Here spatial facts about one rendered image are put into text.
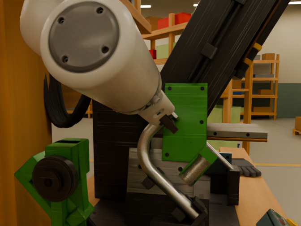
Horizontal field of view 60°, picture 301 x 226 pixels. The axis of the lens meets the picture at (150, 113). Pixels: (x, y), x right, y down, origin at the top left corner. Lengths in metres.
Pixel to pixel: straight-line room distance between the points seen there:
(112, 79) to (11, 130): 0.39
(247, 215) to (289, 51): 9.87
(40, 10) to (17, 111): 0.32
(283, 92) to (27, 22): 10.30
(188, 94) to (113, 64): 0.51
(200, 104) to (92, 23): 0.51
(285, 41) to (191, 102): 9.91
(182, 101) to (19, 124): 0.39
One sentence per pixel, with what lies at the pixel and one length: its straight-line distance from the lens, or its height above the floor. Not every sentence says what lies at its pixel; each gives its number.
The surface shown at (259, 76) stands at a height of 1.46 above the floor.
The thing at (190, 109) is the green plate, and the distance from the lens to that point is 0.70.
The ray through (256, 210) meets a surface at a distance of 0.88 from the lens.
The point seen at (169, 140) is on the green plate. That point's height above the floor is 1.12.
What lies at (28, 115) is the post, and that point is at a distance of 0.61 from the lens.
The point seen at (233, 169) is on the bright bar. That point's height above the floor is 1.01.
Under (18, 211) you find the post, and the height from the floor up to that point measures 1.01.
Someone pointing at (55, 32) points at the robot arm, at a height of 1.31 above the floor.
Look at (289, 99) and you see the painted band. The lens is 10.57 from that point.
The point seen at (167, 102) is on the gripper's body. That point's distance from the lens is 0.38.
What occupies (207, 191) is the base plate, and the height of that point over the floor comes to 0.90.
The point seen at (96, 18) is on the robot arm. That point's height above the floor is 1.32.
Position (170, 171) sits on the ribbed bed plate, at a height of 1.04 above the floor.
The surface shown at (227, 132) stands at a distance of 0.81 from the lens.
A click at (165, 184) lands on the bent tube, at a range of 0.66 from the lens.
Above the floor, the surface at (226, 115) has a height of 0.88.
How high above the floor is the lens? 1.27
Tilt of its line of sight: 7 degrees down
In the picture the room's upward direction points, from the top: straight up
